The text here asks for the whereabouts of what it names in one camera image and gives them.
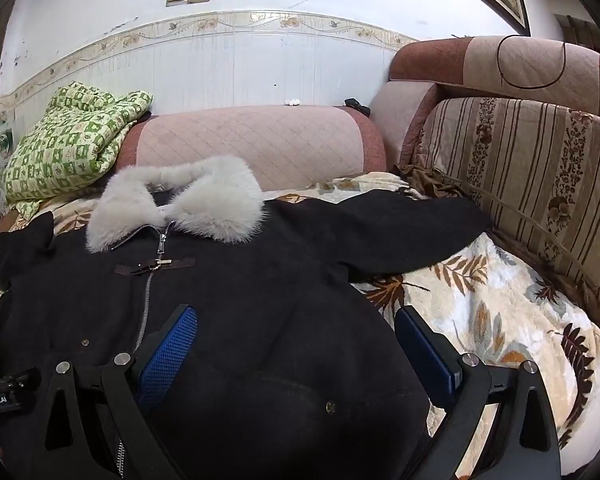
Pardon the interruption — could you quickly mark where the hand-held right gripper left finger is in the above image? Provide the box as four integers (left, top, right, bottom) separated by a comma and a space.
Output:
27, 304, 201, 480

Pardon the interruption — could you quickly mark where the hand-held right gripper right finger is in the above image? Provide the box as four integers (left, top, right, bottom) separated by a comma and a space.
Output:
394, 305, 563, 480

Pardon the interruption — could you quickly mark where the black coat with fur collar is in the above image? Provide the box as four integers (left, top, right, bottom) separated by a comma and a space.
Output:
0, 154, 493, 480

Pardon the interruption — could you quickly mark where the leaf print blanket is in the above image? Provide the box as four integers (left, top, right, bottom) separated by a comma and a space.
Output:
0, 172, 600, 480

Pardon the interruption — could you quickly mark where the brown cloth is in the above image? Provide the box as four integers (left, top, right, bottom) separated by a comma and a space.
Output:
395, 162, 477, 202

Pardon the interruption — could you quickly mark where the striped floral sofa cushion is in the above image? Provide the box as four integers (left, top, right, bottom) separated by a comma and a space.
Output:
400, 96, 600, 332

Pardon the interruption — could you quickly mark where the green patterned quilt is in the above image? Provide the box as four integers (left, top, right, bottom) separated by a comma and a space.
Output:
0, 81, 154, 218

